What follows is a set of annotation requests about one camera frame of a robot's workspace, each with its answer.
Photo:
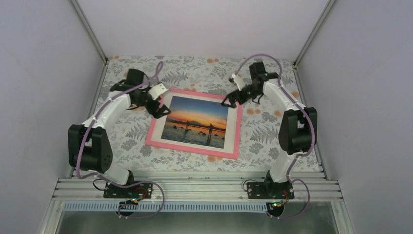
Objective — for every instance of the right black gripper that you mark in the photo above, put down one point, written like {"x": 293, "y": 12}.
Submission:
{"x": 231, "y": 96}

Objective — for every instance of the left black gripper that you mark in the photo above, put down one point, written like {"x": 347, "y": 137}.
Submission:
{"x": 159, "y": 113}

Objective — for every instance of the sunset photo print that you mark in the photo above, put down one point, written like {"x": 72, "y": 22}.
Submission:
{"x": 197, "y": 122}

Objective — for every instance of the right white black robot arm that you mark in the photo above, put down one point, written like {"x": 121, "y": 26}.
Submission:
{"x": 298, "y": 130}

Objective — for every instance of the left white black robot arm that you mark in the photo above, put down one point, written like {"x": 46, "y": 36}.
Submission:
{"x": 89, "y": 148}

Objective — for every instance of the floral patterned table mat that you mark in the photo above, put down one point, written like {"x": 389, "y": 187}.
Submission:
{"x": 260, "y": 124}

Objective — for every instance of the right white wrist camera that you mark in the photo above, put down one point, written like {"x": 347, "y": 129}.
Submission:
{"x": 237, "y": 80}

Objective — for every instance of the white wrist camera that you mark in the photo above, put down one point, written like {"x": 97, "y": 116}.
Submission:
{"x": 157, "y": 91}
{"x": 237, "y": 80}

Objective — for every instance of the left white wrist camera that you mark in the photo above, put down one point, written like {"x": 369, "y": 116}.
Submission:
{"x": 157, "y": 91}

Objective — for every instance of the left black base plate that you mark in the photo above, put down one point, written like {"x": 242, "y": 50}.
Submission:
{"x": 142, "y": 190}

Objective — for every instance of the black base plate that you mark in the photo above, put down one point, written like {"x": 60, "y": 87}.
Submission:
{"x": 260, "y": 190}
{"x": 142, "y": 190}

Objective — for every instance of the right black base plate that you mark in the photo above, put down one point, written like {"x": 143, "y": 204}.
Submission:
{"x": 260, "y": 190}

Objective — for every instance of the aluminium rail base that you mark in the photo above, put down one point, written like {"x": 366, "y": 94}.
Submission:
{"x": 191, "y": 192}

